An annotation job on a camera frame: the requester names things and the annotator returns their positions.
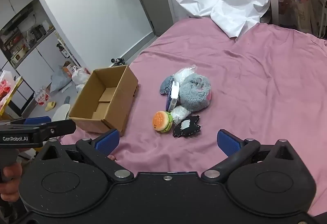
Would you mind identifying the white knotted plastic bag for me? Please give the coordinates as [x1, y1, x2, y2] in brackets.
[72, 66, 91, 86]

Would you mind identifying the grey plastic sack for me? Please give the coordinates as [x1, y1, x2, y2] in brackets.
[50, 66, 72, 93]

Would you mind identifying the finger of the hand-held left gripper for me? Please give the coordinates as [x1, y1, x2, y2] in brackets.
[33, 119, 77, 142]
[0, 116, 52, 127]

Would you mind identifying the yellow table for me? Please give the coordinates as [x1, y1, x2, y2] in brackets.
[0, 76, 24, 115]

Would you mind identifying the red white plastic bag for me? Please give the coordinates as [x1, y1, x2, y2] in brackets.
[0, 70, 16, 102]

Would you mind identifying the hamburger plush toy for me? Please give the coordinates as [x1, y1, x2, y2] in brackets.
[152, 111, 174, 134]

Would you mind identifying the dark grey plush piece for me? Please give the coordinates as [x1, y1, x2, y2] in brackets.
[160, 75, 176, 95]

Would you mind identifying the brown cardboard box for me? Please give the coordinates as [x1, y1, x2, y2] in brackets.
[68, 65, 140, 137]

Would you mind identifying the white purple packet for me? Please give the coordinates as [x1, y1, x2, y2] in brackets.
[165, 81, 181, 111]

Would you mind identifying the printed tote bag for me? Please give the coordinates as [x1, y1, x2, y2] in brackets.
[290, 0, 318, 33]

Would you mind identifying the person's left hand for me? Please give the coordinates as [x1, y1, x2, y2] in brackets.
[0, 162, 23, 202]

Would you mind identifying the range hood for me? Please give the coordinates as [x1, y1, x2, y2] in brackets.
[0, 6, 35, 33]

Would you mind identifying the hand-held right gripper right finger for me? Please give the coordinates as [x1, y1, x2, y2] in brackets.
[201, 129, 302, 183]

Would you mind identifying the orange white carton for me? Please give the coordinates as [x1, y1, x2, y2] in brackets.
[63, 61, 75, 78]

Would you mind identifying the clear plastic bag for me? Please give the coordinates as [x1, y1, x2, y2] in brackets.
[174, 66, 198, 82]

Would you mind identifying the grey fluffy plush toy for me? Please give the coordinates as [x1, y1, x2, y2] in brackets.
[178, 74, 212, 112]

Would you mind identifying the pink bed sheet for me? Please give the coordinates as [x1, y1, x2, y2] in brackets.
[60, 18, 327, 217]

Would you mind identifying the black star plush toy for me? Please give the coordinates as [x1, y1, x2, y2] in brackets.
[172, 115, 202, 138]

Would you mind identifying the small white plastic bag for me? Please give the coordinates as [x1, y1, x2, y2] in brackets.
[170, 106, 192, 125]

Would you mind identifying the white base cabinet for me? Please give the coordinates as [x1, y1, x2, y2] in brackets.
[13, 31, 88, 118]

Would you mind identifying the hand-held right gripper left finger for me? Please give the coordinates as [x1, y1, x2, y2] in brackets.
[34, 129, 134, 183]

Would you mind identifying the water bottle pack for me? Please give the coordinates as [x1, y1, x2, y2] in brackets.
[33, 86, 52, 106]

